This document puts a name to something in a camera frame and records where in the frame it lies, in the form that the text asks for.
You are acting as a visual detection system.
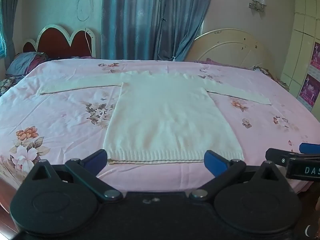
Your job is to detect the cream wardrobe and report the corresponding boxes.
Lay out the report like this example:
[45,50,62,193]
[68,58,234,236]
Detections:
[281,0,320,112]

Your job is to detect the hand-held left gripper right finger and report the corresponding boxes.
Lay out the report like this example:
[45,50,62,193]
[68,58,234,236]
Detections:
[189,150,285,201]

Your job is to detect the blue grey curtain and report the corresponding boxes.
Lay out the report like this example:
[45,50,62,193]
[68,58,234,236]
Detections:
[101,0,217,62]

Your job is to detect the white cable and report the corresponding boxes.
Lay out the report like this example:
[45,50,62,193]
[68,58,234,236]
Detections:
[84,28,92,53]

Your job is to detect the pink floral bed sheet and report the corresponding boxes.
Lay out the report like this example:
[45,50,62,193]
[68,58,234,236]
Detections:
[0,58,320,207]

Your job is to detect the blue and red pillow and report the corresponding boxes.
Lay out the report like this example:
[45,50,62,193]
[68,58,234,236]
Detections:
[5,52,49,76]

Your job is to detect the wall lamp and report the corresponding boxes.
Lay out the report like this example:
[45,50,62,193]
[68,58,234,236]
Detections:
[248,0,267,12]

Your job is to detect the cream round headboard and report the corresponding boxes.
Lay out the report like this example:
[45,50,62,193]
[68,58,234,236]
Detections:
[184,28,276,71]

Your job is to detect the dark floral bedding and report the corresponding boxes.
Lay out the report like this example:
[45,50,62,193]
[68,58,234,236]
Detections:
[0,76,20,97]

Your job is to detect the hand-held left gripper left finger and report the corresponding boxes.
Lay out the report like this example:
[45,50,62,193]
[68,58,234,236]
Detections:
[32,149,123,203]

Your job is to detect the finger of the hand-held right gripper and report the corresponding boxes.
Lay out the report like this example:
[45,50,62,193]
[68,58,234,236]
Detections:
[299,143,320,155]
[265,148,297,167]

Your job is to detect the teal curtain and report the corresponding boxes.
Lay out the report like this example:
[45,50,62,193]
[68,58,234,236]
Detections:
[0,0,21,61]

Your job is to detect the purple wall poster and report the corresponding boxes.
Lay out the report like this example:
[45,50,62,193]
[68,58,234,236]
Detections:
[309,42,320,74]
[298,73,320,112]

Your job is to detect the white knit sweater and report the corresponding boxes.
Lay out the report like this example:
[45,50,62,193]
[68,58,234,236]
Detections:
[40,70,272,165]

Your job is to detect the red scalloped headboard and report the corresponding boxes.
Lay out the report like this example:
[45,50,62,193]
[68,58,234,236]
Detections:
[23,24,97,59]

